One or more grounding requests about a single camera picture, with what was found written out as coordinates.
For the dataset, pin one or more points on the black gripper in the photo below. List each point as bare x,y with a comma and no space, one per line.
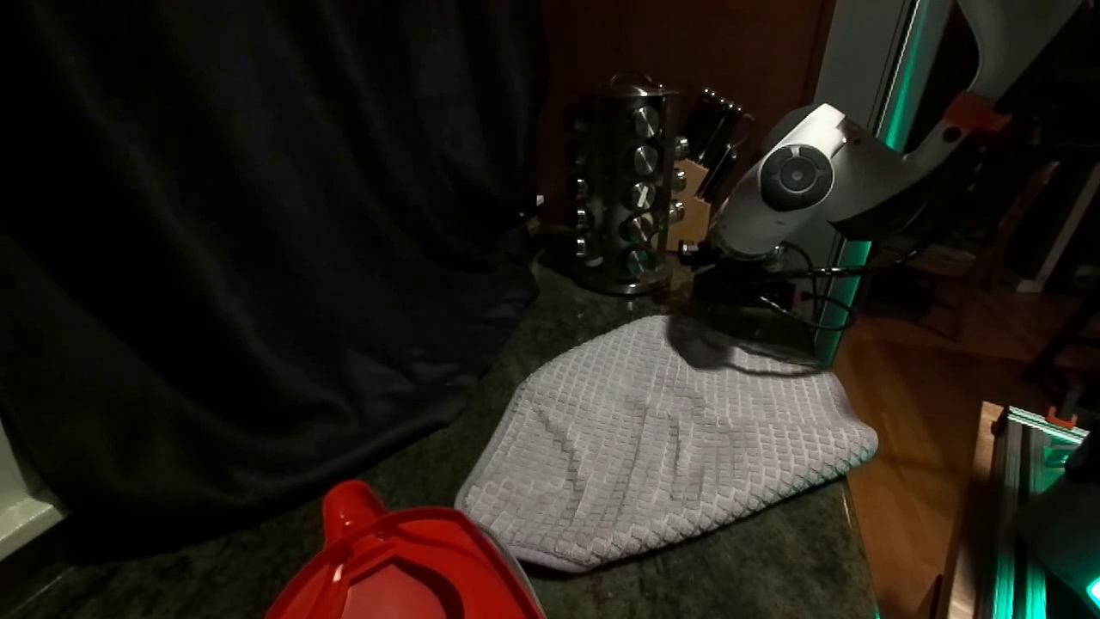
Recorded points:
750,304

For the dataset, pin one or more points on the brown cardboard box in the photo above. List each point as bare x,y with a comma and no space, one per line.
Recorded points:
692,207

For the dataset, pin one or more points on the grey waffle weave cloth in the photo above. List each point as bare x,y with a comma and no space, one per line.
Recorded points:
675,459

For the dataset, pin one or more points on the tall grey upright panel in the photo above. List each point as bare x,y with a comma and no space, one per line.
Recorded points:
879,58

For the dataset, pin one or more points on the red plastic container lid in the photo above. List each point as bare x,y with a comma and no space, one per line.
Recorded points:
401,568

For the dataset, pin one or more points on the black fabric curtain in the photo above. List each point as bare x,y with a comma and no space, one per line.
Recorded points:
251,254

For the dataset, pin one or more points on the aluminium profile mounting frame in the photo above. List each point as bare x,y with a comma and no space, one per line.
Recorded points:
1017,518

